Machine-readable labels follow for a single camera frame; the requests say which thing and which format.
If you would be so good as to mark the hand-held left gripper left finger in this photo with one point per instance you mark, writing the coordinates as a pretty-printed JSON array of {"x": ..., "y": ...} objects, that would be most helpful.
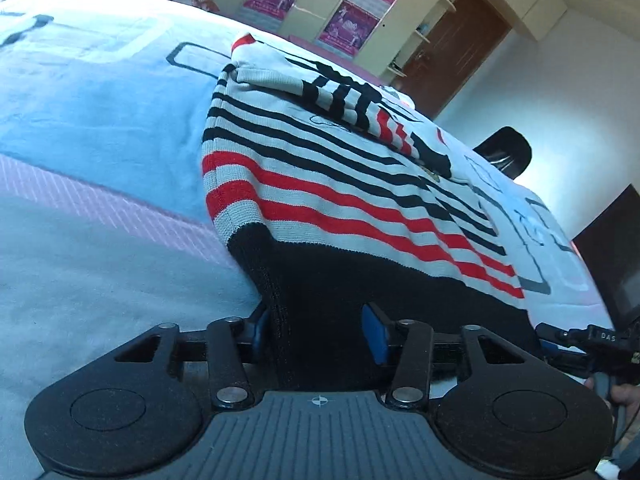
[{"x": 260, "y": 330}]

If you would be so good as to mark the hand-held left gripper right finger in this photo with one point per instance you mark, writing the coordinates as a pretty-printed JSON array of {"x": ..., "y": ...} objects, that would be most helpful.
[{"x": 375, "y": 331}]

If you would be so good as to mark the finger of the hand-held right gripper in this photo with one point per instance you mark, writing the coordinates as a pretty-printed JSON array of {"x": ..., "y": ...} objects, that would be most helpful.
[
  {"x": 570, "y": 360},
  {"x": 555, "y": 333}
]

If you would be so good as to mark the striped knit sweater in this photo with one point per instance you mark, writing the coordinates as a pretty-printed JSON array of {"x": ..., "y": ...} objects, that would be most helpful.
[{"x": 350, "y": 200}]

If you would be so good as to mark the person's right hand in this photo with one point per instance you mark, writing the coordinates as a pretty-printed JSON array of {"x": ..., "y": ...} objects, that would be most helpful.
[{"x": 627, "y": 396}]

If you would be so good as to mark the black television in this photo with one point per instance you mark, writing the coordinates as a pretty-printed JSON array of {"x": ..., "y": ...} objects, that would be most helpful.
[{"x": 615, "y": 260}]

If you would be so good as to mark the black chair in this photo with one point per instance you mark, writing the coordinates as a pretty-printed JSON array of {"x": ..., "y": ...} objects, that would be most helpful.
[{"x": 505, "y": 147}]

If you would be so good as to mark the light blue patterned bed cover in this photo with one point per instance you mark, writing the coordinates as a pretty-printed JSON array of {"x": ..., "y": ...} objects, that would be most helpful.
[{"x": 100, "y": 135}]

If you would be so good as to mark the brown wooden door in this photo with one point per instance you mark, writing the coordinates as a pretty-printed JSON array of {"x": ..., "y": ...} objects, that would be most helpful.
[{"x": 450, "y": 55}]

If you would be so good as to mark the cream corner shelf unit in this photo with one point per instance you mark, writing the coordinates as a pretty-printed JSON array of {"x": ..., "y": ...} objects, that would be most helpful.
[{"x": 425, "y": 35}]

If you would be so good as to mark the cream wardrobe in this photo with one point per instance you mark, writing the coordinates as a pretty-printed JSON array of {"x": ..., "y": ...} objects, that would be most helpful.
[{"x": 400, "y": 25}]

